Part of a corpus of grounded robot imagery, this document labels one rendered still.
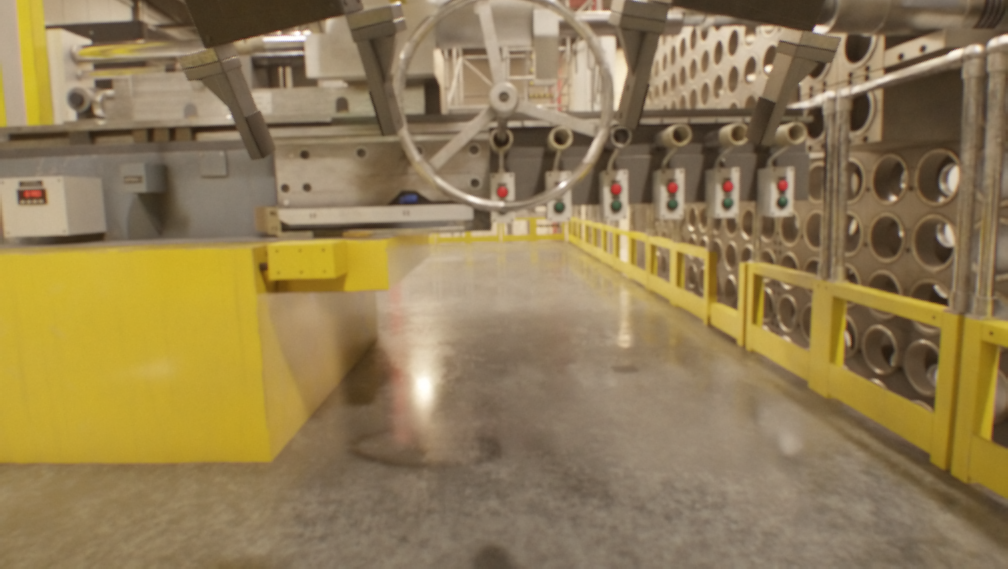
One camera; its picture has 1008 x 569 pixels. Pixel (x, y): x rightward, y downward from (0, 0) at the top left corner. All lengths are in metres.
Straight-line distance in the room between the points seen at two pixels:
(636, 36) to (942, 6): 2.04
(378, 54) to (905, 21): 2.12
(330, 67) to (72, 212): 0.93
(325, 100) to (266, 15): 1.42
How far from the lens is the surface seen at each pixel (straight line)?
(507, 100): 0.90
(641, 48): 0.47
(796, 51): 0.53
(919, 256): 2.96
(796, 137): 1.78
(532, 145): 1.69
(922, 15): 2.42
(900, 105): 2.61
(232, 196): 1.93
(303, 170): 1.80
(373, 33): 0.46
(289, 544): 1.27
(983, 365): 1.59
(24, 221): 2.14
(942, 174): 3.77
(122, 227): 2.14
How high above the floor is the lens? 0.69
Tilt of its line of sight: 6 degrees down
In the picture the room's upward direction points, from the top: 1 degrees counter-clockwise
